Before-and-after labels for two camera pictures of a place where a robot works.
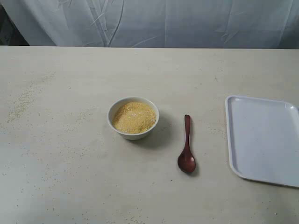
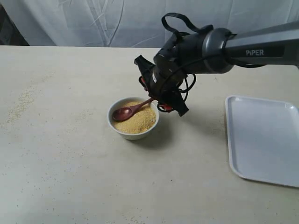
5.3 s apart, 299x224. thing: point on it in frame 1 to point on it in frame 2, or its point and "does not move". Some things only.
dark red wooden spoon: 186,161 to 122,113
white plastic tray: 263,139 does not move
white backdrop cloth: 215,24 does not move
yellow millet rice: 133,117 does not move
